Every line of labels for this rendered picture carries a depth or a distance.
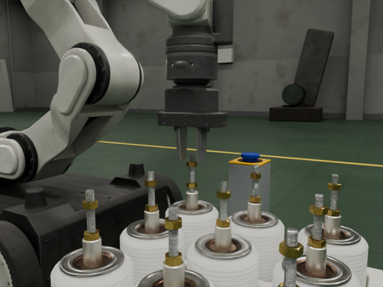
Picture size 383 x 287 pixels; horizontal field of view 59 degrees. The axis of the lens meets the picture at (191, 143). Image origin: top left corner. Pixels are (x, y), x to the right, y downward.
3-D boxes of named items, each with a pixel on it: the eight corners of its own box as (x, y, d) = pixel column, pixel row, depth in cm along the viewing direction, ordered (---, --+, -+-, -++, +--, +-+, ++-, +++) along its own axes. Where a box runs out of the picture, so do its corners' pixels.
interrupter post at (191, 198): (198, 206, 63) (198, 189, 62) (199, 211, 60) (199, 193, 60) (184, 207, 63) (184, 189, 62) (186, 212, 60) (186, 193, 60)
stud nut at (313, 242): (305, 241, 40) (306, 234, 40) (320, 241, 40) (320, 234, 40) (313, 249, 38) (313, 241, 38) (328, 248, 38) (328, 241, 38)
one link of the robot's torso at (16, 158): (-24, 177, 100) (-28, 132, 98) (36, 165, 117) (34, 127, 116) (20, 187, 90) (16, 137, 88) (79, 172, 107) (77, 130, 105)
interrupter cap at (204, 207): (209, 202, 66) (209, 199, 65) (216, 216, 58) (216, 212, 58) (170, 203, 65) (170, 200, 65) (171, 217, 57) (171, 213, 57)
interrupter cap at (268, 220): (281, 217, 58) (281, 213, 57) (274, 233, 51) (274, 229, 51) (237, 211, 60) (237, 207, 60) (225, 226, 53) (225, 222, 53)
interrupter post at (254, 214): (263, 220, 56) (263, 200, 56) (260, 225, 54) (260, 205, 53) (248, 218, 57) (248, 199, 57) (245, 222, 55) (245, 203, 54)
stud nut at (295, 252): (302, 250, 29) (302, 241, 29) (304, 259, 27) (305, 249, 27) (278, 248, 29) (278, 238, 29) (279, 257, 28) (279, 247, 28)
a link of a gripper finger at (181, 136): (187, 158, 62) (187, 124, 61) (179, 161, 59) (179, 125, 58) (179, 157, 63) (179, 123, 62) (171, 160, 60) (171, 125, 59)
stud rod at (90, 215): (90, 253, 40) (88, 191, 39) (86, 250, 41) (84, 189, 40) (98, 250, 41) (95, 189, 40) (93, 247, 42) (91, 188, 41)
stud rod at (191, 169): (195, 196, 61) (195, 154, 60) (190, 196, 60) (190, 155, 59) (192, 194, 62) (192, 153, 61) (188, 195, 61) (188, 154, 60)
